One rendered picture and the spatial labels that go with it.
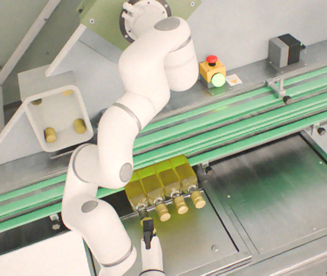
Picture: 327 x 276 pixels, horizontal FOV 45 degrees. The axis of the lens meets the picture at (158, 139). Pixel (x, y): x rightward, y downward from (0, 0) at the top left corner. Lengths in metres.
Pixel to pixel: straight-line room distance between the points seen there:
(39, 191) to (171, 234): 0.45
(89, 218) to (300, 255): 0.72
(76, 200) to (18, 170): 0.58
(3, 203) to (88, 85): 0.47
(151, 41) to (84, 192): 0.36
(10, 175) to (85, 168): 0.62
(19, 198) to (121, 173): 0.64
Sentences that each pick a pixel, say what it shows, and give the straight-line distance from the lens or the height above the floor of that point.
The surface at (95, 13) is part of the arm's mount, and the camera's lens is 1.15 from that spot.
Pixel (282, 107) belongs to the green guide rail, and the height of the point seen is 0.93.
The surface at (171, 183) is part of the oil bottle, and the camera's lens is 1.27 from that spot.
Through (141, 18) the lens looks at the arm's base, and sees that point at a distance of 1.11.
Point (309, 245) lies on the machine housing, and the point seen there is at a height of 1.35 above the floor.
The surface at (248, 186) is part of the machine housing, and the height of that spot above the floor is 1.04.
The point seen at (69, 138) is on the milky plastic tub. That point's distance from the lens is 1.38.
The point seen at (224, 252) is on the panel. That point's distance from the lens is 1.30.
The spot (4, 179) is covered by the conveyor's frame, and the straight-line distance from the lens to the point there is 1.44.
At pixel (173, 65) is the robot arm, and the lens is 0.91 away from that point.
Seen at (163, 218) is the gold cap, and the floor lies 1.16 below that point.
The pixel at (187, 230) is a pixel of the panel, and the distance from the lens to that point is 1.35.
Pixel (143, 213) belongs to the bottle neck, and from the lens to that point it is 1.24.
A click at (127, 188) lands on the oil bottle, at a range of 1.29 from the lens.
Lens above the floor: 1.89
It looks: 46 degrees down
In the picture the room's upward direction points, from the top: 153 degrees clockwise
